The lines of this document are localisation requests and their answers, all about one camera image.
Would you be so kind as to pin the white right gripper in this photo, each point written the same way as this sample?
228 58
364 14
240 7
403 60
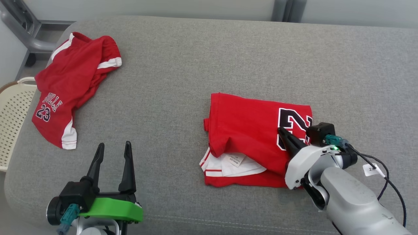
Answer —
307 161

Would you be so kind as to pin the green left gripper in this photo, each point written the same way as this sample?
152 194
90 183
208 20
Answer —
114 210

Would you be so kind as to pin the red jersey shirt large number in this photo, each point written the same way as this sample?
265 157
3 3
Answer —
248 130

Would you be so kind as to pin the red shorts with Bulls print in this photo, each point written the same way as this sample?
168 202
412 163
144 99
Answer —
72 81

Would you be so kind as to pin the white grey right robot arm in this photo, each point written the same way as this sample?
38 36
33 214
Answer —
352 199

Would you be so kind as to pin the cream plastic laundry basket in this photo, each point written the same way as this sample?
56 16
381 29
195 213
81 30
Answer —
14 120

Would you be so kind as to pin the grey fabric sofa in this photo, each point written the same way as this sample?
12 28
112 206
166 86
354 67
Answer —
183 65

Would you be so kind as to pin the grey double partition post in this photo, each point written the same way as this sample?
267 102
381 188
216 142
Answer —
289 9

